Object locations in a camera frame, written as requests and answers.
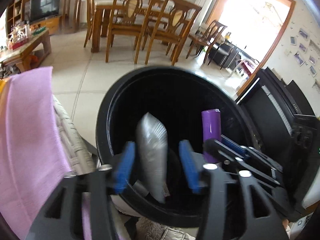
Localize purple cylindrical can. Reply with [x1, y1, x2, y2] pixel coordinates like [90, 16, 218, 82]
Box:
[201, 108, 222, 164]

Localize silver foil snack bag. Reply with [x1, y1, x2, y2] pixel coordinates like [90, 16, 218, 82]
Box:
[136, 113, 168, 204]

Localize black round trash bin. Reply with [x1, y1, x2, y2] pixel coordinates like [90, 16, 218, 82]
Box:
[95, 66, 254, 228]

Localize pink purple tablecloth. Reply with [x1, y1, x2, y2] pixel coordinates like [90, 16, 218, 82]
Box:
[0, 65, 118, 240]

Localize wooden chair by doorway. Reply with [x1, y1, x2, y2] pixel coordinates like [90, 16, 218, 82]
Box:
[185, 20, 227, 63]

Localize wooden dining chair front right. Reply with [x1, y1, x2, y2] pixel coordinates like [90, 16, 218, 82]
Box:
[145, 0, 202, 65]

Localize wooden dining chair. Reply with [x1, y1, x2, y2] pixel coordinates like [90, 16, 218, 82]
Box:
[145, 0, 202, 65]
[105, 0, 154, 63]

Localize wooden coffee table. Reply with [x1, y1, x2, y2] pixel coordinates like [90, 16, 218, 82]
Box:
[1, 29, 52, 72]

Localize wooden dining chair front left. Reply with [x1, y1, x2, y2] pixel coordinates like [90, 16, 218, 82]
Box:
[105, 0, 154, 63]

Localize wooden tv cabinet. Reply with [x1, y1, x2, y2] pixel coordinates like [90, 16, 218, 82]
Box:
[30, 15, 62, 36]

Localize wooden dining table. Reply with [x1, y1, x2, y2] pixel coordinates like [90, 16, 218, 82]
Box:
[84, 0, 163, 53]

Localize flat screen television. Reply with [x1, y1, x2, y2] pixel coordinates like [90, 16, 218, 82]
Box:
[29, 0, 60, 22]

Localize wooden bookshelf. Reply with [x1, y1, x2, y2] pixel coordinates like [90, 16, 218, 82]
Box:
[5, 0, 30, 35]

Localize wooden tall stand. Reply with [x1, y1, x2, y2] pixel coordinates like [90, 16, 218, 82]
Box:
[62, 0, 82, 34]

